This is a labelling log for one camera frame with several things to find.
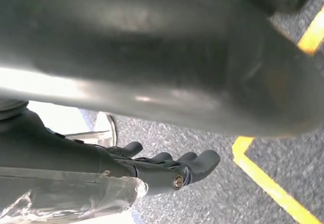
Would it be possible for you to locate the clear plastic wrap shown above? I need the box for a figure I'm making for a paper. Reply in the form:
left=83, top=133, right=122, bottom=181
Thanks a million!
left=0, top=167, right=148, bottom=224

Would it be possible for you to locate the chrome stanchion with round base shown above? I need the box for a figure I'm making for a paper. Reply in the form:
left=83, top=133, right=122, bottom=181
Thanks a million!
left=64, top=112, right=117, bottom=149

